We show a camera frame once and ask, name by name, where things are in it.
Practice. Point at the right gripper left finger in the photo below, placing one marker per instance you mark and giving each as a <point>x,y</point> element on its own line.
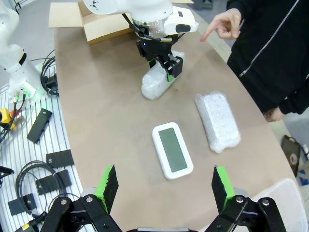
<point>107,183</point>

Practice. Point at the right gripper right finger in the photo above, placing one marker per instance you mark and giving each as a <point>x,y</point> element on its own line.
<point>220,186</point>

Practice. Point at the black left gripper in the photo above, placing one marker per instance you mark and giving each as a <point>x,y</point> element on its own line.
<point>154,49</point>

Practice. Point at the bubble clock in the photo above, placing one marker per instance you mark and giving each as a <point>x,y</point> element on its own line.
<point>217,118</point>
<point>154,84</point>

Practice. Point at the person's left forearm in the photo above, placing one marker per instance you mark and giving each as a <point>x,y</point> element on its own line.
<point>297,101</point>

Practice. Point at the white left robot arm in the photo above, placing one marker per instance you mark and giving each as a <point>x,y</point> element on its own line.
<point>154,9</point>

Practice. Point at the person's right forearm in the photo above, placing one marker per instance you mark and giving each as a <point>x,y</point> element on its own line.
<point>235,3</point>

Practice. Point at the white unwrapped digital clock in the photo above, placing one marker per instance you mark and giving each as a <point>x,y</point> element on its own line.
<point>172,149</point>

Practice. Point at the person's right hand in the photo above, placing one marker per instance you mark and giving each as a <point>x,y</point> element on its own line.
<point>228,21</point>

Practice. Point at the person's left hand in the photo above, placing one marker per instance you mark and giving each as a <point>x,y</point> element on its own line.
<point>274,115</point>

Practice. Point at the black flat plate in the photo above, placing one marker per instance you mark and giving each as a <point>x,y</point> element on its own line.
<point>38,126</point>
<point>49,184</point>
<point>20,205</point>
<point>60,158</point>

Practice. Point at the brown cardboard box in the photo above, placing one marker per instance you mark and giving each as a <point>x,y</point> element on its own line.
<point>103,29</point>

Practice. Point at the black bag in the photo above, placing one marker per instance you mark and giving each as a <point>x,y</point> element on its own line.
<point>290,149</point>

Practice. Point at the yellow black connector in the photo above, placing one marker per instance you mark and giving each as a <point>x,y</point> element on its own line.
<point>29,227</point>

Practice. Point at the person in black jacket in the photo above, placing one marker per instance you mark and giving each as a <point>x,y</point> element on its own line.
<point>277,60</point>

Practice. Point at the yellow emergency stop button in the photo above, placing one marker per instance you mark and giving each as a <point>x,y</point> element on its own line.
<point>6,117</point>

